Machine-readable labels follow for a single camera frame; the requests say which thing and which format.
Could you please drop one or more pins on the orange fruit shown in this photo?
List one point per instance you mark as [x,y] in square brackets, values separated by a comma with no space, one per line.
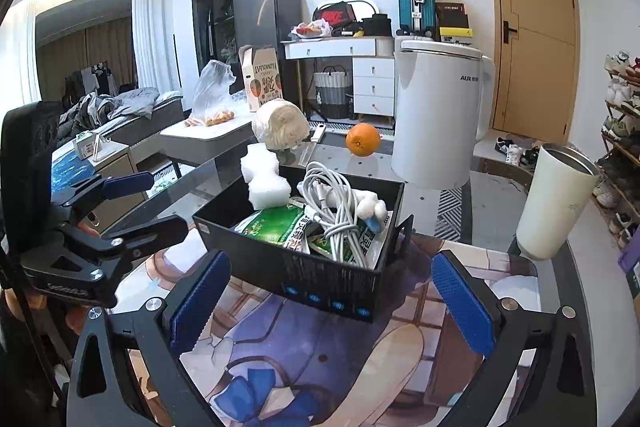
[363,140]

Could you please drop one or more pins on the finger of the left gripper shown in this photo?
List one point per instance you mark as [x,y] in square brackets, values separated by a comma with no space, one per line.
[88,194]
[130,244]

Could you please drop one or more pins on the grey low side table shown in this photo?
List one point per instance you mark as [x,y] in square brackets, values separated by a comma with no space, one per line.
[194,146]

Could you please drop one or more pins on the green snack packet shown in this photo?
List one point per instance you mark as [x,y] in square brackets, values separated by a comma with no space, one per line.
[282,226]

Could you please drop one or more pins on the white desk with drawers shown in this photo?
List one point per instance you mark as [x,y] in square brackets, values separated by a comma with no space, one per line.
[368,64]

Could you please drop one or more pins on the white tall appliance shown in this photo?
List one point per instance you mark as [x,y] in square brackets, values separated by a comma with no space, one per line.
[444,102]

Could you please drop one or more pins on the black storage box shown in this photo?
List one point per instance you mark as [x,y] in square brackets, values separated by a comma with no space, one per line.
[313,279]

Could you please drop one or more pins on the shoe rack with shoes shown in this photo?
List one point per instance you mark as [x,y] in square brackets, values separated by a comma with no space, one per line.
[617,194]

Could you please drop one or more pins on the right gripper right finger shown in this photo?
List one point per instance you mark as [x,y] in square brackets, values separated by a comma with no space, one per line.
[559,388]

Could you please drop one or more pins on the purple paper bag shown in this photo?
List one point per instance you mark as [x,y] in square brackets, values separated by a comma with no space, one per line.
[629,264]

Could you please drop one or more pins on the person's left hand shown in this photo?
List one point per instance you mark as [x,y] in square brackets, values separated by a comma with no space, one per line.
[75,317]

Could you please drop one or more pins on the white foam block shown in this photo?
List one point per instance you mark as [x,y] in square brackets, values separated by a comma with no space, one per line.
[260,171]

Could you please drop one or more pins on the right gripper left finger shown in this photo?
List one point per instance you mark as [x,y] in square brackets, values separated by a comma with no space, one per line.
[104,390]

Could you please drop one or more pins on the bed with grey bedding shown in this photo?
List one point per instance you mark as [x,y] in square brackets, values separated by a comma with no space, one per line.
[104,114]

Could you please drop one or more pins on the fruit print cardboard box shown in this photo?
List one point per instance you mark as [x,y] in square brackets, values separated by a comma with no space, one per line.
[261,75]

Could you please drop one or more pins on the cream tumbler cup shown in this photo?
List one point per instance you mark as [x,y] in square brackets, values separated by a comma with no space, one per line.
[562,184]

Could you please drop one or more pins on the wooden door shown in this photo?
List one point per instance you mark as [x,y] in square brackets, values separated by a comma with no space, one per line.
[537,56]

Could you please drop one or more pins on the dark grey refrigerator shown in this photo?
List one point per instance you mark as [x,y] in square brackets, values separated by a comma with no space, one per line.
[261,24]

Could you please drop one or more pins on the white plush toy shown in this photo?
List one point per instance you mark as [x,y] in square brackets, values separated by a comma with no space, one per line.
[369,206]

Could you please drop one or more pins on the clear plastic bag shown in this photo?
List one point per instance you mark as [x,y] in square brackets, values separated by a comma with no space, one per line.
[212,100]

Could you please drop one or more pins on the red black shoe box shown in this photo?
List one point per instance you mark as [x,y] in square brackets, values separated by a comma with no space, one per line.
[338,15]

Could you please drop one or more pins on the striped laundry basket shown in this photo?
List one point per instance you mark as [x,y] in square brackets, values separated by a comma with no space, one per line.
[333,88]

